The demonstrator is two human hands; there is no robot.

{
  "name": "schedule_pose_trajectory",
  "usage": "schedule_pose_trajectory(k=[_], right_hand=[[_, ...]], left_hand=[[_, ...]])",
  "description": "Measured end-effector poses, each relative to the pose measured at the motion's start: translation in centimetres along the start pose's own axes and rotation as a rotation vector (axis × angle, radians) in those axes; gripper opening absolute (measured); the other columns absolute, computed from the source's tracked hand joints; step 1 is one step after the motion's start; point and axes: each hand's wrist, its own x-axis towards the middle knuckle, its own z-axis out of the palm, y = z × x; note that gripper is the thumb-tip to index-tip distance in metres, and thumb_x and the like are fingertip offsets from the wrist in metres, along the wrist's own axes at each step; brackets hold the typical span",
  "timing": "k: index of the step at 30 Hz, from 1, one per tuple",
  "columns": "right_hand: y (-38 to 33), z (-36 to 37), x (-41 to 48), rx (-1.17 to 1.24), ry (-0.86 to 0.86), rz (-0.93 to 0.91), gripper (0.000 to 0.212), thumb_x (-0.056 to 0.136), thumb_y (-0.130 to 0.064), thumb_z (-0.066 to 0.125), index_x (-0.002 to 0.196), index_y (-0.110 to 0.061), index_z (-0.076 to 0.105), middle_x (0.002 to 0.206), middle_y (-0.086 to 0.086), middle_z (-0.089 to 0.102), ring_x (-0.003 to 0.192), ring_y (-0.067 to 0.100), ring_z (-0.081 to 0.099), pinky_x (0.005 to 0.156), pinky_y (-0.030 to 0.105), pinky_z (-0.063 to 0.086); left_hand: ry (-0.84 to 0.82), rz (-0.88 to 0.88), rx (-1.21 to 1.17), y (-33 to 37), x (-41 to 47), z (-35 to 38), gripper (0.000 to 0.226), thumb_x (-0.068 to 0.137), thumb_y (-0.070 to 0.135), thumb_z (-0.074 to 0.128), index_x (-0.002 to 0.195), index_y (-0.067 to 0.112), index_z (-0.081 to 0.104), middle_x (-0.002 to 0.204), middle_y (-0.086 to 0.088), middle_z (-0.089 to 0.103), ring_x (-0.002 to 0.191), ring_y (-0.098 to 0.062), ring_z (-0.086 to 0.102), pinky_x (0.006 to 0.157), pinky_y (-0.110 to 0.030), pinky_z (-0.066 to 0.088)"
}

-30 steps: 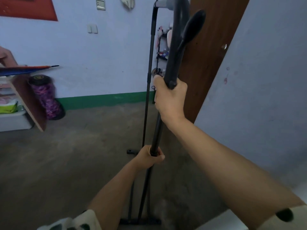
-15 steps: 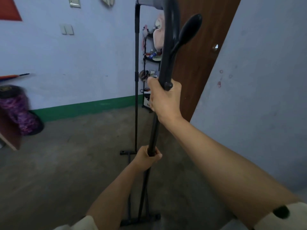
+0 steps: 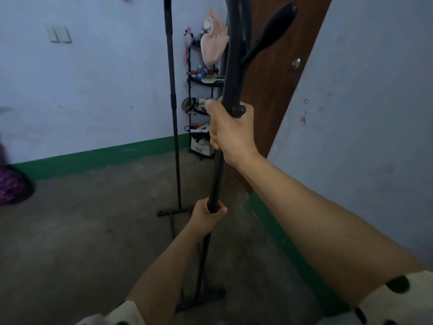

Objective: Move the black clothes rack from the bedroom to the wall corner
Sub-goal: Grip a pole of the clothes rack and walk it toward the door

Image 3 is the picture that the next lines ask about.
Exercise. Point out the person's left hand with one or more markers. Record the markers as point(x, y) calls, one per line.
point(203, 221)

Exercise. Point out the person's right hand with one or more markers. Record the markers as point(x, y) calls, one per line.
point(235, 135)

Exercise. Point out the person's right fingers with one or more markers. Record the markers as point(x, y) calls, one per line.
point(213, 125)

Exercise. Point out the person's left fingers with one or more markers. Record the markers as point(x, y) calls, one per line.
point(221, 209)

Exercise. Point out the black metal clothes rack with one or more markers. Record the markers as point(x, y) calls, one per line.
point(233, 64)

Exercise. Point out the person's left forearm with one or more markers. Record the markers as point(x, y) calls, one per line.
point(165, 277)

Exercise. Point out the person's right forearm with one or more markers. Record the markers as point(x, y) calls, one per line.
point(321, 230)

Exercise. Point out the white bag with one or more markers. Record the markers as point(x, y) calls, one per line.
point(202, 145)

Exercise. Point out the brown tape roll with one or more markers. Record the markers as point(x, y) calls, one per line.
point(186, 105)

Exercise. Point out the black corner shelf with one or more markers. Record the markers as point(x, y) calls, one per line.
point(206, 83)

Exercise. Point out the green comb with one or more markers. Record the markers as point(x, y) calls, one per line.
point(213, 78)

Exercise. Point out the brown wooden door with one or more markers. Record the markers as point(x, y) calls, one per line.
point(274, 94)

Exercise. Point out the pink hanging cloth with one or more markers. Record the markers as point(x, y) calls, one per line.
point(212, 43)

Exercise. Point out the silver door lock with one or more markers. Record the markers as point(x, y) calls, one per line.
point(296, 63)

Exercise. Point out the white polka-dot left sleeve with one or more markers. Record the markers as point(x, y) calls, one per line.
point(118, 316)

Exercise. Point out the white polka-dot sleeve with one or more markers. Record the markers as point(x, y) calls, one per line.
point(118, 316)
point(399, 301)

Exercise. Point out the white polka-dot right sleeve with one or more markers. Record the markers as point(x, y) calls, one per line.
point(399, 301)

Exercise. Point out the purple patterned fabric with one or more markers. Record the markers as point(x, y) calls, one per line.
point(12, 186)

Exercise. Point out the white wall switch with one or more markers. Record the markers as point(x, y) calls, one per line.
point(58, 33)

